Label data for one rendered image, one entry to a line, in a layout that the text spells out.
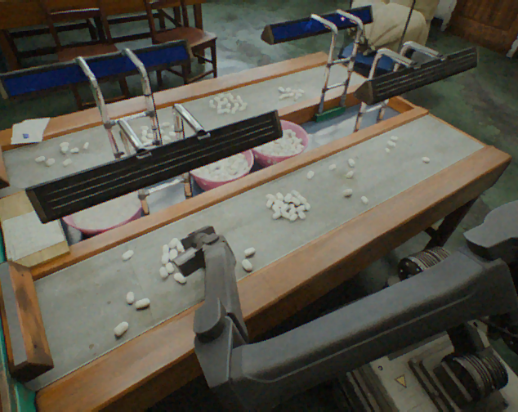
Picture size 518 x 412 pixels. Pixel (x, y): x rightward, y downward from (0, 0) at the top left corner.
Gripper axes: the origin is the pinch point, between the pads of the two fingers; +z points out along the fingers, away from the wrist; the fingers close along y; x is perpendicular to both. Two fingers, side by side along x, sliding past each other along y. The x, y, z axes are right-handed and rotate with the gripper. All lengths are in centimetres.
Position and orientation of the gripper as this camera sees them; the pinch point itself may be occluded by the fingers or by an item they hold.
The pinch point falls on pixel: (192, 238)
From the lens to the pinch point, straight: 106.9
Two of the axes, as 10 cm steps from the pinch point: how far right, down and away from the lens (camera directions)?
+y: -8.3, 3.8, -4.0
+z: -4.5, -0.5, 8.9
